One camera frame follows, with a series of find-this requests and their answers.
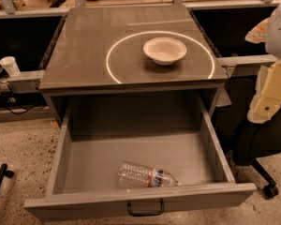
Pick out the clear plastic water bottle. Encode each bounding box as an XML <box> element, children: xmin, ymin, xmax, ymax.
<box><xmin>118</xmin><ymin>161</ymin><xmax>179</xmax><ymax>188</ymax></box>

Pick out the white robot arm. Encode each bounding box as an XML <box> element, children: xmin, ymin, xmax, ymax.
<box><xmin>245</xmin><ymin>4</ymin><xmax>281</xmax><ymax>124</ymax></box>

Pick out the grey open top drawer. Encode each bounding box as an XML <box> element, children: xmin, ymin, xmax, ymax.
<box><xmin>24</xmin><ymin>91</ymin><xmax>256</xmax><ymax>222</ymax></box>

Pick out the white paper bowl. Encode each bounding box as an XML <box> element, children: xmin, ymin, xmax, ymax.
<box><xmin>143</xmin><ymin>37</ymin><xmax>187</xmax><ymax>66</ymax></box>

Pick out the black office chair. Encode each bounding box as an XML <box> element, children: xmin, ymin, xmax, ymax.
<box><xmin>212</xmin><ymin>76</ymin><xmax>281</xmax><ymax>198</ymax></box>

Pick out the white paper cup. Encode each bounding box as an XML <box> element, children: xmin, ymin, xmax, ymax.
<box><xmin>0</xmin><ymin>56</ymin><xmax>21</xmax><ymax>77</ymax></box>

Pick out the black cable under shelf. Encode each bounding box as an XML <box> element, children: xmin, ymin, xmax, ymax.
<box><xmin>0</xmin><ymin>89</ymin><xmax>38</xmax><ymax>115</ymax></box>

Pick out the grey metal rail shelf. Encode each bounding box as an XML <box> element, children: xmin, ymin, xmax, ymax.
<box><xmin>218</xmin><ymin>54</ymin><xmax>276</xmax><ymax>77</ymax></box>

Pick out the black drawer handle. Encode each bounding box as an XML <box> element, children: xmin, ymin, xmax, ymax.
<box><xmin>126</xmin><ymin>200</ymin><xmax>165</xmax><ymax>218</ymax></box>

